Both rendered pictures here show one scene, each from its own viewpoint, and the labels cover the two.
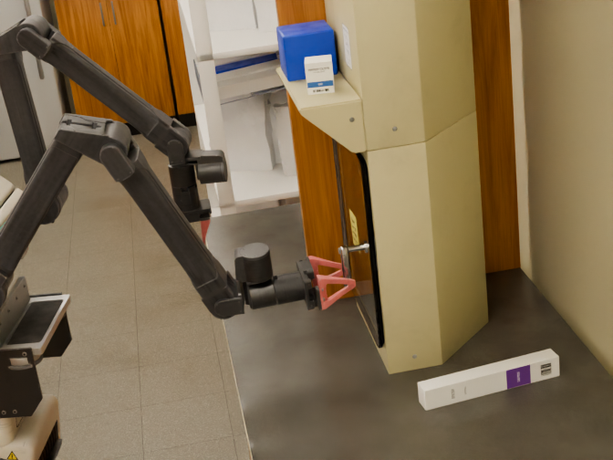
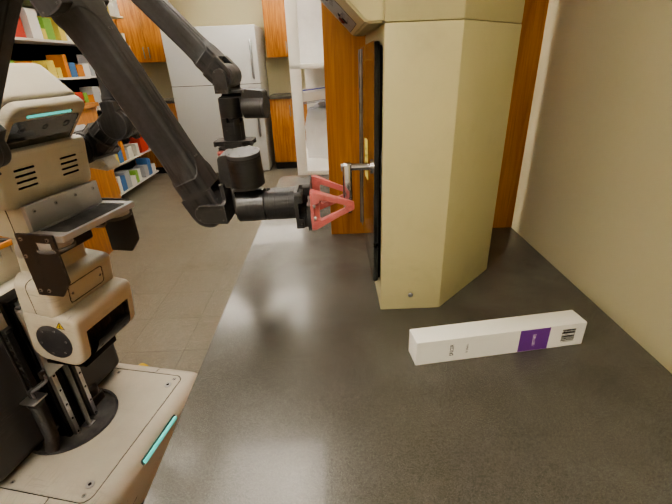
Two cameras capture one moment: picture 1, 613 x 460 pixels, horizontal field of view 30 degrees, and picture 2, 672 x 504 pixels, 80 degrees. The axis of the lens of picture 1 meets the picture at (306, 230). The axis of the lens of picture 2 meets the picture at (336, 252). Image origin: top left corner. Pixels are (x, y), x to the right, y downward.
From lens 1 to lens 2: 1.54 m
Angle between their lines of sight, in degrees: 7
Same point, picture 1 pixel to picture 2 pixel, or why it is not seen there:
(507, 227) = (507, 190)
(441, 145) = (481, 40)
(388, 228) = (399, 139)
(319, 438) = (278, 383)
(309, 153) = (338, 93)
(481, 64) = not seen: hidden behind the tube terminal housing
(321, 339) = (326, 264)
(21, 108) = not seen: hidden behind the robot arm
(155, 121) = (203, 49)
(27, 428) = (83, 304)
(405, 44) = not seen: outside the picture
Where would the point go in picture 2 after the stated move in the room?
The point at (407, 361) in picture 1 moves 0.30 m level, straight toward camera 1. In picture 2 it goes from (401, 299) to (393, 434)
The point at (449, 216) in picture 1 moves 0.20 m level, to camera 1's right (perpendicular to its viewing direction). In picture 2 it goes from (473, 142) to (600, 139)
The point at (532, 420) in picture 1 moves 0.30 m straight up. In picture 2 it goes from (561, 410) to (624, 189)
